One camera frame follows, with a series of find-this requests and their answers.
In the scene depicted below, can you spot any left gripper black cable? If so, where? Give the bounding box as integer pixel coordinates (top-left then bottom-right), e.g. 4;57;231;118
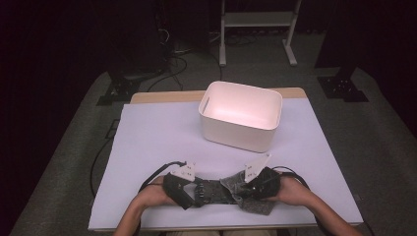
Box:
139;160;188;193

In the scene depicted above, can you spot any grey fluffy cloth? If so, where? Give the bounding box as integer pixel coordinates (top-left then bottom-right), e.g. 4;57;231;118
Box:
219;170;276;216

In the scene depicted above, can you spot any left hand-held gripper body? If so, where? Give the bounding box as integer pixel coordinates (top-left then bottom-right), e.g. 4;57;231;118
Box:
162;161;198;211

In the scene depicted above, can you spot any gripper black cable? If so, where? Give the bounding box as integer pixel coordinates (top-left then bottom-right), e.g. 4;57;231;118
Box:
271;165;326;230
139;160;188;193

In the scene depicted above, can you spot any person's right hand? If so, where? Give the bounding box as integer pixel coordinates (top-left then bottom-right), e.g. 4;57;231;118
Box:
267;176;317;207

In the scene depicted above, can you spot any black stand base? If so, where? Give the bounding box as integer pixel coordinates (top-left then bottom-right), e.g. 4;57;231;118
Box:
96;77;142;106
317;67;370;103

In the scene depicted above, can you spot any white plastic bin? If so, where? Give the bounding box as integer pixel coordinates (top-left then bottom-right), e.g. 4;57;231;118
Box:
198;81;283;153

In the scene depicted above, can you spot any white metal stand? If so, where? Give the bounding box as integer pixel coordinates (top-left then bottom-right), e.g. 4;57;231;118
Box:
218;0;303;68

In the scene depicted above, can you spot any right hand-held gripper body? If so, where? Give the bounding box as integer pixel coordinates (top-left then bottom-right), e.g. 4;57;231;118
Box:
244;153;281;200

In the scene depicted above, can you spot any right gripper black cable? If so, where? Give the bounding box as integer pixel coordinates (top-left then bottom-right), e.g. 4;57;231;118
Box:
271;165;326;230

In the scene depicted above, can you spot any thin black floor cable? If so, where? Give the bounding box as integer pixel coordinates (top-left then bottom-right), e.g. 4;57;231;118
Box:
89;137;114;198

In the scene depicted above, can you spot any person's left hand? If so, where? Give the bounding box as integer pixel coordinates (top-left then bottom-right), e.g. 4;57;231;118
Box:
135;175;178;208

